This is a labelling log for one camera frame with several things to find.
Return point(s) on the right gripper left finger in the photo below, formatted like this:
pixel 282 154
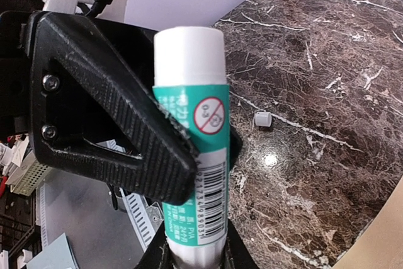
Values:
pixel 157 255

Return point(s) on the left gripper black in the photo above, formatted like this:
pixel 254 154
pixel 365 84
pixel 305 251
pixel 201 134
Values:
pixel 92 112

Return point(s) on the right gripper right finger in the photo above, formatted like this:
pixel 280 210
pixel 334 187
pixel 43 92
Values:
pixel 236 255

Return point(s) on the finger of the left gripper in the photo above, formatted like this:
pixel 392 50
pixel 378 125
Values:
pixel 236 145

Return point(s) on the small grey glue cap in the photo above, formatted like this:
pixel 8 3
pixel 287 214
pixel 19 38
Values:
pixel 263 120

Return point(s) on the brown paper envelope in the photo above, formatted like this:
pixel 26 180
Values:
pixel 379 243

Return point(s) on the white slotted cable duct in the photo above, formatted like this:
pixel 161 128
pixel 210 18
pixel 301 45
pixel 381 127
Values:
pixel 145 217

